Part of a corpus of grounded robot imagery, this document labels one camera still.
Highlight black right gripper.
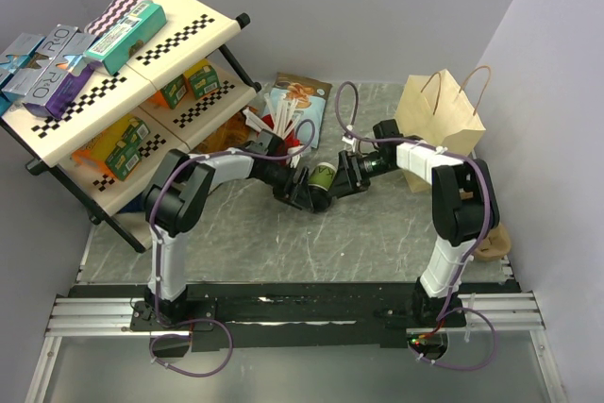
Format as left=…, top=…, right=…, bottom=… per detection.
left=327, top=150, right=396, bottom=198

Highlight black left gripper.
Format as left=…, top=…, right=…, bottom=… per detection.
left=257, top=161, right=312, bottom=212

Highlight black plastic cup lid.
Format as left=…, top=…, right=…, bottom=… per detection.
left=309, top=185, right=332, bottom=213

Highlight green paper coffee cup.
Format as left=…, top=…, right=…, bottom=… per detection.
left=308, top=162, right=337, bottom=191

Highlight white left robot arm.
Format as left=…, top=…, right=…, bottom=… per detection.
left=143, top=129, right=315, bottom=329

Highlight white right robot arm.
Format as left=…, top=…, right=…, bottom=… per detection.
left=329, top=120, right=499, bottom=326

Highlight white wrapped straws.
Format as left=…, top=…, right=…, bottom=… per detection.
left=243, top=93, right=301, bottom=139

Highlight orange snack bag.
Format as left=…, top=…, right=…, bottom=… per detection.
left=194, top=112, right=250, bottom=153

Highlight brown paper bag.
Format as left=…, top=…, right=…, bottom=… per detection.
left=394, top=65, right=493, bottom=194

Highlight brown cardboard cup carrier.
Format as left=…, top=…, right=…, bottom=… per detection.
left=474, top=222, right=512, bottom=261

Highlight orange green large box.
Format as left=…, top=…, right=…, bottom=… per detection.
left=71, top=114, right=150, bottom=181

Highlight cream two-tier shelf rack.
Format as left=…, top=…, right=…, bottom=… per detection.
left=1, top=0, right=260, bottom=253

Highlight teal box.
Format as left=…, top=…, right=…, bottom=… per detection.
left=84, top=0, right=167, bottom=76

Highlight silver purple box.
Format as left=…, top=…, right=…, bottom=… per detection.
left=1, top=25, right=97, bottom=119

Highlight blue silver box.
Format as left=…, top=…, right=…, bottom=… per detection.
left=0, top=33, right=44, bottom=90

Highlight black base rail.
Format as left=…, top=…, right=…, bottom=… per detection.
left=130, top=282, right=443, bottom=352

